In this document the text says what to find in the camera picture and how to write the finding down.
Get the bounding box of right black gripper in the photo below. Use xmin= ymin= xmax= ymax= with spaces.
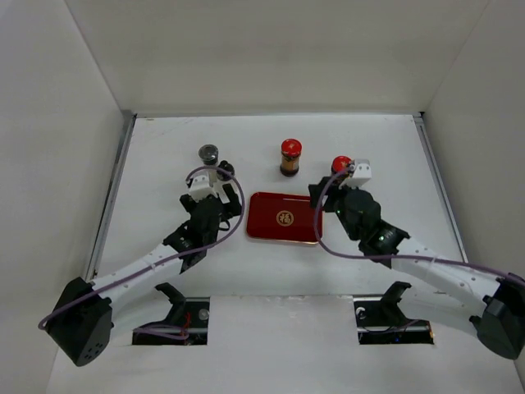
xmin=308 ymin=176 xmax=362 ymax=241

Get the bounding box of white bottle black cap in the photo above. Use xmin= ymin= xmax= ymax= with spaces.
xmin=217 ymin=160 xmax=235 ymax=181

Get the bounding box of white shaker grey lid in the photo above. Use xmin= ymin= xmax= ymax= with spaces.
xmin=198 ymin=144 xmax=219 ymax=166

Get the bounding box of red-lid sauce jar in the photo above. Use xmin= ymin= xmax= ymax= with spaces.
xmin=280 ymin=139 xmax=302 ymax=176
xmin=331 ymin=155 xmax=352 ymax=184

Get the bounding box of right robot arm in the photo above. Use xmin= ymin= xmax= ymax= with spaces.
xmin=308 ymin=173 xmax=524 ymax=360

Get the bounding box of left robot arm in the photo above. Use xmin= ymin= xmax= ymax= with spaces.
xmin=38 ymin=166 xmax=246 ymax=367

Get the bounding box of red rectangular tray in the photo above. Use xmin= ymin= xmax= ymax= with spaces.
xmin=246 ymin=191 xmax=317 ymax=245

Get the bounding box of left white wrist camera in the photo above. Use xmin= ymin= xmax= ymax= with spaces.
xmin=189 ymin=170 xmax=217 ymax=203

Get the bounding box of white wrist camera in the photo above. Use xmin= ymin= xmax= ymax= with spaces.
xmin=189 ymin=170 xmax=217 ymax=203
xmin=348 ymin=158 xmax=372 ymax=187

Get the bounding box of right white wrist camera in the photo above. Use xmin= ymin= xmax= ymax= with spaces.
xmin=348 ymin=158 xmax=372 ymax=187

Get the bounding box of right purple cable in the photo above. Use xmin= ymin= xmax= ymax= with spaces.
xmin=313 ymin=166 xmax=525 ymax=284

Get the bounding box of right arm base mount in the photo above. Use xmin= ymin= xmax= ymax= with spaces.
xmin=353 ymin=282 xmax=434 ymax=346

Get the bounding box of right metal table rail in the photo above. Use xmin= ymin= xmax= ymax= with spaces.
xmin=413 ymin=112 xmax=468 ymax=263

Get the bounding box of metal table rail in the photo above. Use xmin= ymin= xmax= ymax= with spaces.
xmin=82 ymin=110 xmax=137 ymax=280
xmin=413 ymin=112 xmax=468 ymax=263

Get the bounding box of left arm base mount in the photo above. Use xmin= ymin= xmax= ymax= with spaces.
xmin=131 ymin=282 xmax=211 ymax=346

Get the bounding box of left metal table rail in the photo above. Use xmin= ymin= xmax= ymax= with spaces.
xmin=82 ymin=110 xmax=137 ymax=280

